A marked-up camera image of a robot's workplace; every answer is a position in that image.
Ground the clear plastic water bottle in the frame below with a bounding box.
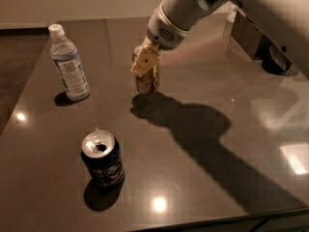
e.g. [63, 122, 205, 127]
[48, 24, 90, 102]

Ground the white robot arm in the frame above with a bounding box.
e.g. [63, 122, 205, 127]
[131, 0, 309, 77]

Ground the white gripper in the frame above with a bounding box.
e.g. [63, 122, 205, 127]
[131, 4, 193, 77]

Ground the orange soda can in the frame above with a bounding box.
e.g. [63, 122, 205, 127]
[135, 64, 159, 95]

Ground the dark brown box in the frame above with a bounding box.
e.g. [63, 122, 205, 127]
[231, 12, 266, 60]

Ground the black round base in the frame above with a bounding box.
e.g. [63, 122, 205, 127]
[261, 38, 298, 76]

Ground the small clear bottle background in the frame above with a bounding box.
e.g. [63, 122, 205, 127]
[227, 4, 239, 23]

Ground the dark blue soda can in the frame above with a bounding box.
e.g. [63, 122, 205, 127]
[81, 130, 125, 189]

